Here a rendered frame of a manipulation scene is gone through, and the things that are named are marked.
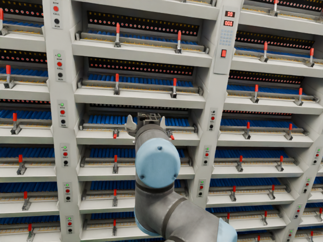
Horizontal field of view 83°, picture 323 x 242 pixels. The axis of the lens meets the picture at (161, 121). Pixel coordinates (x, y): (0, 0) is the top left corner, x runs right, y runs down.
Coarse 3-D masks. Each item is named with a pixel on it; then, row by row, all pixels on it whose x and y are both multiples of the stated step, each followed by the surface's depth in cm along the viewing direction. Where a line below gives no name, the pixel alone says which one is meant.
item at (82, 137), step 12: (96, 108) 98; (108, 108) 99; (120, 108) 100; (84, 120) 95; (192, 120) 107; (84, 132) 88; (96, 132) 89; (108, 132) 90; (120, 132) 91; (84, 144) 88; (96, 144) 89; (108, 144) 89; (120, 144) 90; (132, 144) 91; (180, 144) 95; (192, 144) 96
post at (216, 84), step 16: (224, 0) 78; (240, 0) 79; (208, 32) 90; (208, 80) 88; (224, 80) 88; (208, 96) 89; (224, 96) 90; (192, 112) 108; (208, 112) 91; (208, 144) 96; (208, 176) 102; (192, 192) 104
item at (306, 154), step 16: (320, 48) 106; (304, 80) 114; (320, 80) 105; (320, 128) 105; (320, 144) 108; (304, 160) 113; (320, 160) 112; (304, 176) 113; (288, 208) 122; (288, 224) 123
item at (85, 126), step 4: (84, 124) 89; (88, 124) 89; (92, 124) 89; (96, 124) 90; (100, 124) 90; (104, 124) 90; (108, 124) 91; (112, 124) 91; (116, 124) 92; (84, 128) 89; (88, 128) 89; (92, 128) 89; (96, 128) 90; (100, 128) 90; (104, 128) 90; (108, 128) 91; (112, 128) 91; (120, 128) 91; (124, 128) 92; (168, 128) 95; (172, 128) 95; (176, 128) 96; (180, 128) 96; (184, 128) 97; (188, 128) 97; (192, 128) 98
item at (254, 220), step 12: (216, 216) 120; (228, 216) 116; (240, 216) 124; (252, 216) 125; (264, 216) 126; (276, 216) 126; (240, 228) 118; (252, 228) 119; (264, 228) 122; (276, 228) 124
